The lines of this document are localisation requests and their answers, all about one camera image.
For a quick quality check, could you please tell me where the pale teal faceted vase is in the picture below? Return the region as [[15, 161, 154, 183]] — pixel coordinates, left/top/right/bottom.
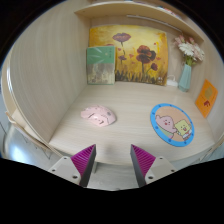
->
[[177, 63, 193, 93]]

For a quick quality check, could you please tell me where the pink computer mouse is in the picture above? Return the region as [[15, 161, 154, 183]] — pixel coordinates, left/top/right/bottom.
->
[[80, 104, 117, 127]]

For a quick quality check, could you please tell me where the pink and white flower bouquet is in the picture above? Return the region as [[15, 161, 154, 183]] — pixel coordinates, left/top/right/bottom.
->
[[173, 33, 206, 67]]

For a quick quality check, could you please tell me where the green covered book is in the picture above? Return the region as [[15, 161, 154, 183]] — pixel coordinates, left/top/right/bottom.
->
[[86, 45, 117, 86]]

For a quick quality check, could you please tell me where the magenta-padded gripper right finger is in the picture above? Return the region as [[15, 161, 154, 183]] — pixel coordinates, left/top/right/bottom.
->
[[130, 143, 177, 188]]

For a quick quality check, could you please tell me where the white power strip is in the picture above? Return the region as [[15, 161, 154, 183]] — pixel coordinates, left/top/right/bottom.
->
[[165, 75, 179, 88]]

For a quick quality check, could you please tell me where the white light bar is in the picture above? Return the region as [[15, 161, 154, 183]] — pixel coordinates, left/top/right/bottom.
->
[[125, 14, 183, 33]]

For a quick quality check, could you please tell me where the round cartoon mouse pad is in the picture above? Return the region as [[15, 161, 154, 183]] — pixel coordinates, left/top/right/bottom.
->
[[149, 102, 195, 148]]

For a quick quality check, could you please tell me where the curved wooden shelf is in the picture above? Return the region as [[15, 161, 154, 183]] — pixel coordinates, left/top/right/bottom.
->
[[73, 0, 205, 44]]

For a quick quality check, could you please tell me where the yellow poppy flower painting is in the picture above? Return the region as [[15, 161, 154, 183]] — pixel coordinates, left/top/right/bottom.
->
[[88, 24, 169, 87]]

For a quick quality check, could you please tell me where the orange book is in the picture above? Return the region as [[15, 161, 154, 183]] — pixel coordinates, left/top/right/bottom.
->
[[194, 78, 219, 119]]

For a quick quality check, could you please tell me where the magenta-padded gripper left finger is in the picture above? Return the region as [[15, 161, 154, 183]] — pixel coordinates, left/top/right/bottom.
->
[[48, 143, 97, 188]]

